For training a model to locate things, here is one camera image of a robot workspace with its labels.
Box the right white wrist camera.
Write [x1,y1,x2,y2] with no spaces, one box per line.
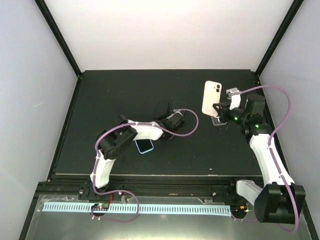
[226,87,241,110]

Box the pink phone case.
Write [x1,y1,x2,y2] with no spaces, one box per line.
[201,80,222,118]

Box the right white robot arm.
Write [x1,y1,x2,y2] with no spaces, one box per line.
[212,94,306,224]

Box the white slotted cable duct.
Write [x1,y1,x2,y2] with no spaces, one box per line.
[42,202,232,217]

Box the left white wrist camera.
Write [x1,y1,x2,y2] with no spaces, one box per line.
[171,108,184,118]

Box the teal phone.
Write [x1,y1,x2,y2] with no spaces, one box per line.
[172,100,187,116]

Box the clear phone case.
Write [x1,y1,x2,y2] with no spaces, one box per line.
[211,115,227,127]

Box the small circuit board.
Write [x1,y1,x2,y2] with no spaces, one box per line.
[91,203,110,212]
[235,205,254,213]

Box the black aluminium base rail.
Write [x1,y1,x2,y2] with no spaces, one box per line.
[35,175,244,203]

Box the right small circuit board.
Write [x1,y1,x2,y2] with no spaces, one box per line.
[235,205,254,213]

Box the left black frame post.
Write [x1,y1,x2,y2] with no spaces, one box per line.
[34,0,83,78]

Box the right black frame post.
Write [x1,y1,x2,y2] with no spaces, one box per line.
[255,0,304,77]

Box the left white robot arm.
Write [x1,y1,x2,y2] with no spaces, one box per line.
[89,111,186,200]

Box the left small circuit board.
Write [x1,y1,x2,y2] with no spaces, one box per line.
[91,203,110,212]

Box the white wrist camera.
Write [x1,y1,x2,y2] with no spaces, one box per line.
[226,87,241,110]
[171,108,184,118]

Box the black frame post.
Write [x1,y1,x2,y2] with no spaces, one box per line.
[255,0,304,77]
[34,0,83,78]

